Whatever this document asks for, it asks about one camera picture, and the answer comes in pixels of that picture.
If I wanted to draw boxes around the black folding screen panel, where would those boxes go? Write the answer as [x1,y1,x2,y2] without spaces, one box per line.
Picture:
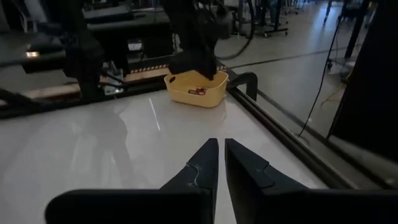
[325,0,398,164]

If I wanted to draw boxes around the black striped floor cable cover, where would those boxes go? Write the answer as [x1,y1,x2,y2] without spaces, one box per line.
[128,63,229,75]

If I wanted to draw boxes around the red black silver battery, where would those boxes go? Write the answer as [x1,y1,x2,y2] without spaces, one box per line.
[187,87,208,96]

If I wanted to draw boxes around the yellow plastic bin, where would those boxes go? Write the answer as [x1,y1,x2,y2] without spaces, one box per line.
[163,69,230,109]

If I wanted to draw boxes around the black table frame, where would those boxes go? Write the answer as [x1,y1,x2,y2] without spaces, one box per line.
[0,70,393,191]

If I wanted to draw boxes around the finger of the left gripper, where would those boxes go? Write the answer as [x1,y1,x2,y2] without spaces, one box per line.
[167,49,218,82]

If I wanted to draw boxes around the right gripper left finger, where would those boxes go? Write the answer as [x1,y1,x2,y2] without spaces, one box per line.
[44,138,220,224]

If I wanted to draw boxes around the black rolling stand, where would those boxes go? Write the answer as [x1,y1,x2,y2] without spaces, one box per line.
[256,0,290,39]

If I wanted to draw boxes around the black desk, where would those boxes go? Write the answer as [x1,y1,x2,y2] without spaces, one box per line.
[82,4,174,60]

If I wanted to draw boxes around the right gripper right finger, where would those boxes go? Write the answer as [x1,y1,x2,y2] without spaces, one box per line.
[224,138,398,224]

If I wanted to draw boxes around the grey metal bracket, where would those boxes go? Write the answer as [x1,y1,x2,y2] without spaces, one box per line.
[101,67,126,96]

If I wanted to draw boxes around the black hanging cable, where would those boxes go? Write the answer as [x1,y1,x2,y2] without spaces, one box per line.
[297,15,345,138]

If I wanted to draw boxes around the wooden table board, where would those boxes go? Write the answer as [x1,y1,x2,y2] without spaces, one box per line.
[21,66,171,101]

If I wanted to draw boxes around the yellow cable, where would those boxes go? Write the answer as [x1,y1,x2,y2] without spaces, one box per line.
[319,70,354,107]

